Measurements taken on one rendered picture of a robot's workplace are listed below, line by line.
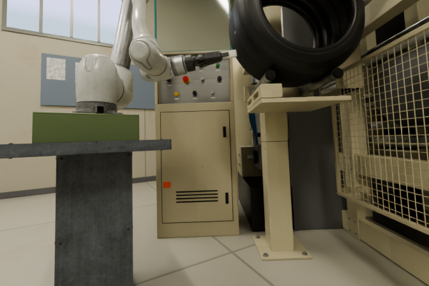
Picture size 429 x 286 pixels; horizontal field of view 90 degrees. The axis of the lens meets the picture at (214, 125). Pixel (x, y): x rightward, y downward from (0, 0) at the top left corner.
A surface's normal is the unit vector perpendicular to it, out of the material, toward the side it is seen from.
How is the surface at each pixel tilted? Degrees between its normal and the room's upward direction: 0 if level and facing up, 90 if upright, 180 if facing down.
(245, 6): 91
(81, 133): 90
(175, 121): 90
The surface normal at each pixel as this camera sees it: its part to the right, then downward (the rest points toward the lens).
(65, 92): 0.48, -0.07
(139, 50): -0.04, 0.12
